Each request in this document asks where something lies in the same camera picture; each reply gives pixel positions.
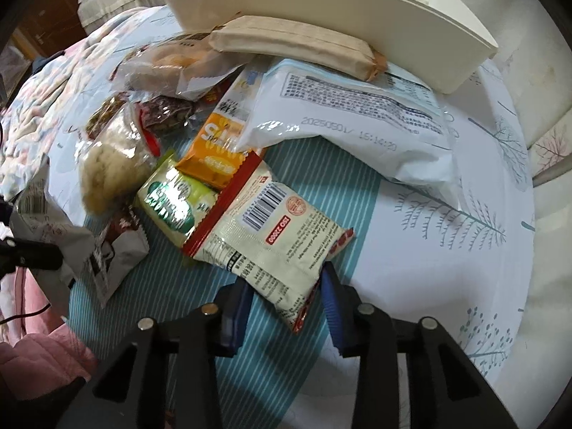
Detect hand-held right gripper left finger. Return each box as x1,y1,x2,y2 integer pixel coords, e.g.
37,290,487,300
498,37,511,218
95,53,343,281
58,279,253,429

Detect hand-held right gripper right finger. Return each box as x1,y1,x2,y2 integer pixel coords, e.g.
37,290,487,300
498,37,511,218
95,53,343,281
319,261,519,429

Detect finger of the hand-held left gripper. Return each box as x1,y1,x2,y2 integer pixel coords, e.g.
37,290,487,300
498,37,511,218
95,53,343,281
0,237,64,274

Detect white red-edged snack packet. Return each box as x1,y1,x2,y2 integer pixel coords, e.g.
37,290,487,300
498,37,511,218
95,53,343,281
182,152,356,334

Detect clear puffed rice packet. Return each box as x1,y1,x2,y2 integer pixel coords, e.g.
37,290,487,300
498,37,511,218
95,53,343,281
79,103,162,215

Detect green snack packet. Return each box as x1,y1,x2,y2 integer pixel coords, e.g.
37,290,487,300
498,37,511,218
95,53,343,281
136,149,220,248

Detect orange cracker packet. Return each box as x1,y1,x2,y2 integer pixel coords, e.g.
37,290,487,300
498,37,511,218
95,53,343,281
176,69,264,191

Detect large white snack bag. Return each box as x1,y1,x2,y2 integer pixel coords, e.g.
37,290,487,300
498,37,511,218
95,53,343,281
235,58,463,202

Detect clear bread bun bag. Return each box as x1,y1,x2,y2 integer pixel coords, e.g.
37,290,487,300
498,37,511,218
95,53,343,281
112,31,246,101

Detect kraft paper snack packet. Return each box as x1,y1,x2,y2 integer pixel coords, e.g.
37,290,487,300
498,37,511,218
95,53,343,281
209,15,389,82

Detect white plastic bin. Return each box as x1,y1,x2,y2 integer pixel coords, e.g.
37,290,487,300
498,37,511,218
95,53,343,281
158,0,499,94

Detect grey white foil packet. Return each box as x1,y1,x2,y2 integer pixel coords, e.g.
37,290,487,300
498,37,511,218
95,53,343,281
9,156,94,296

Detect brown white small packet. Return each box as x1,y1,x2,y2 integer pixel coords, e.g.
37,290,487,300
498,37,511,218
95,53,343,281
83,206,150,309

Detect pink quilt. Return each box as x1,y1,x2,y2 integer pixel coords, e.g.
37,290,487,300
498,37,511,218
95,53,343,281
0,268,99,400

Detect floral blanket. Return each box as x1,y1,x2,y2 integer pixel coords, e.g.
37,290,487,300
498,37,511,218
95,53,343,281
0,6,166,202

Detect clear nut packet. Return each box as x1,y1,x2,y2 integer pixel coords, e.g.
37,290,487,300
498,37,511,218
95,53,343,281
85,93,135,141

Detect dark red date packet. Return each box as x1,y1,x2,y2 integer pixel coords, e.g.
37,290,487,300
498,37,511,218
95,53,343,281
136,96,211,137

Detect wooden door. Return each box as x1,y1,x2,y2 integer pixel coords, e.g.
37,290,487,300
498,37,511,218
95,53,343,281
13,0,85,54

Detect white flower print curtain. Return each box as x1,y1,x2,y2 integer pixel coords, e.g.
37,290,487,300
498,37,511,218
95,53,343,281
447,0,572,251

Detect black cable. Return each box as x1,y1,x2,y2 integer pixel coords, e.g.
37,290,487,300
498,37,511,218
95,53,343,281
0,301,51,326

